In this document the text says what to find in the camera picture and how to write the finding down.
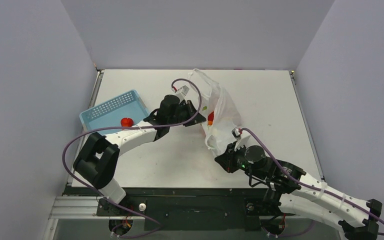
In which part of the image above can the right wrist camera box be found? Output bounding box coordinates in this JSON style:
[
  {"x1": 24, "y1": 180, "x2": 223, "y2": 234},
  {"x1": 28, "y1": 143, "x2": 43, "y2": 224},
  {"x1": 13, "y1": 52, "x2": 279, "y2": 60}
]
[{"x1": 231, "y1": 127, "x2": 251, "y2": 151}]

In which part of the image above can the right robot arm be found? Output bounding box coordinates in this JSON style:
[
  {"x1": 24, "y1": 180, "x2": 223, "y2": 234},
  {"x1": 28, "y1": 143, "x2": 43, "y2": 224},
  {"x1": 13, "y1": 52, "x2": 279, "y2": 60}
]
[{"x1": 214, "y1": 141, "x2": 382, "y2": 240}]

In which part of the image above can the red fake fruit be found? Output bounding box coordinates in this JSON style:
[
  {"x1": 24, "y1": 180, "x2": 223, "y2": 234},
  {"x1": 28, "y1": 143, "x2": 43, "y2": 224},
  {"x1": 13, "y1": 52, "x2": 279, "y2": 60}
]
[{"x1": 120, "y1": 117, "x2": 134, "y2": 127}]

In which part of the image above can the aluminium frame rail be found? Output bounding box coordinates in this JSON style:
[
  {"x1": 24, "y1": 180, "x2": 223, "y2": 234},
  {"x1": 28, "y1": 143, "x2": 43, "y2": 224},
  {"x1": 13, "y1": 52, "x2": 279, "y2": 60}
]
[{"x1": 48, "y1": 196, "x2": 113, "y2": 220}]

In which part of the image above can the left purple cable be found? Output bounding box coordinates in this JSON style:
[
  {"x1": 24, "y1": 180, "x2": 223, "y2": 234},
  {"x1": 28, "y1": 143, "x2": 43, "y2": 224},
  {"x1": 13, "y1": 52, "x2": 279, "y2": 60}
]
[{"x1": 61, "y1": 78, "x2": 203, "y2": 233}]

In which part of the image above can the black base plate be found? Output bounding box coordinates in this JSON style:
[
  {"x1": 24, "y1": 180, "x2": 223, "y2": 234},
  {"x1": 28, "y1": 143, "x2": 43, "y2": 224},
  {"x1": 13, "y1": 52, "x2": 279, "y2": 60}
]
[{"x1": 96, "y1": 186, "x2": 307, "y2": 232}]

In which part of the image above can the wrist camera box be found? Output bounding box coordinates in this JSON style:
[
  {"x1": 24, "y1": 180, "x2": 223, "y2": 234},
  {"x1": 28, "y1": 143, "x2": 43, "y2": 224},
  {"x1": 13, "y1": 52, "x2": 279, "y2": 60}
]
[
  {"x1": 172, "y1": 85, "x2": 190, "y2": 98},
  {"x1": 231, "y1": 127, "x2": 251, "y2": 151}
]

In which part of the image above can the blue plastic basket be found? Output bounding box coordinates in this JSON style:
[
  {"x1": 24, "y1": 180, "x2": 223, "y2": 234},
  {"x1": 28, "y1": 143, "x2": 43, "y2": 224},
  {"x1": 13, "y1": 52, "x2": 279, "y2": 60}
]
[{"x1": 79, "y1": 89, "x2": 150, "y2": 132}]

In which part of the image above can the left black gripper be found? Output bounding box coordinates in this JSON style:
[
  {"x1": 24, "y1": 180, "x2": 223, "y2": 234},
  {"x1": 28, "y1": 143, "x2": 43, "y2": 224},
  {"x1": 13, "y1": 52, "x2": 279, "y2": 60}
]
[{"x1": 168, "y1": 100, "x2": 206, "y2": 127}]

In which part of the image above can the white plastic bag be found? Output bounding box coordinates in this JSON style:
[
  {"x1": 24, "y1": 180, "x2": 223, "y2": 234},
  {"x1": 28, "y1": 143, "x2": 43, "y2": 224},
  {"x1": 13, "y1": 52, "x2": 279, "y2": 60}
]
[{"x1": 188, "y1": 68, "x2": 242, "y2": 157}]

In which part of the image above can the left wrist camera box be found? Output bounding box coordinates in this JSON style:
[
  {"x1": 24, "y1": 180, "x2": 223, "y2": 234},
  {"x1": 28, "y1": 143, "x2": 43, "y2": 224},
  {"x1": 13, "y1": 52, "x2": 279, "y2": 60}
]
[{"x1": 172, "y1": 85, "x2": 190, "y2": 98}]

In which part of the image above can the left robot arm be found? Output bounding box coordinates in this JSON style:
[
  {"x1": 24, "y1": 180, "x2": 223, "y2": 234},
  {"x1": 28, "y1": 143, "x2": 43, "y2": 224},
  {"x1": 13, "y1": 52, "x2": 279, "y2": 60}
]
[{"x1": 73, "y1": 94, "x2": 206, "y2": 215}]

